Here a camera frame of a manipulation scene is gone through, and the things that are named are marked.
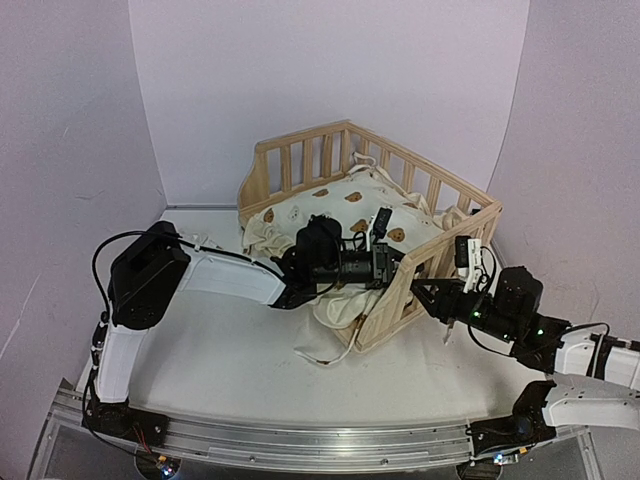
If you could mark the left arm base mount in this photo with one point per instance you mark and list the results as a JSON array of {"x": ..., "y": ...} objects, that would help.
[{"x": 121, "y": 421}]

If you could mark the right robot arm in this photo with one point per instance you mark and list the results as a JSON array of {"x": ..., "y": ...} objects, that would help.
[{"x": 545, "y": 344}]

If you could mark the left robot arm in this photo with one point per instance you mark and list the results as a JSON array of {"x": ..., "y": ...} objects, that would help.
[{"x": 159, "y": 263}]

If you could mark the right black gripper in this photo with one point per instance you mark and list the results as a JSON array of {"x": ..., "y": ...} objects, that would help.
[{"x": 445, "y": 304}]

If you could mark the wooden pet bed frame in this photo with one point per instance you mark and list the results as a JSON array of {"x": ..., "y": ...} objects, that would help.
[{"x": 301, "y": 161}]

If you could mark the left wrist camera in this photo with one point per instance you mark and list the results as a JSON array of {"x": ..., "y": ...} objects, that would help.
[{"x": 377, "y": 229}]

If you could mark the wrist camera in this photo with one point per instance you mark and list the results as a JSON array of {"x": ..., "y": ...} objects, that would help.
[
  {"x": 377, "y": 229},
  {"x": 469, "y": 263}
]

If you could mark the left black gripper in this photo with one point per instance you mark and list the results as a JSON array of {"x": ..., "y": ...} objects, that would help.
[{"x": 384, "y": 263}]

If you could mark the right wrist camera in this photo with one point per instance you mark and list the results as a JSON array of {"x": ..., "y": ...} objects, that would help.
[{"x": 469, "y": 263}]

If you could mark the aluminium front rail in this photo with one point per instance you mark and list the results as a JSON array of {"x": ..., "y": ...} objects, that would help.
[{"x": 269, "y": 447}]

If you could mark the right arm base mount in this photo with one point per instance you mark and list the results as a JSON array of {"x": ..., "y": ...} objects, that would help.
[{"x": 507, "y": 434}]

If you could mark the bear print cushion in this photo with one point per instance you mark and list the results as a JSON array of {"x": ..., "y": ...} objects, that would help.
[{"x": 353, "y": 202}]

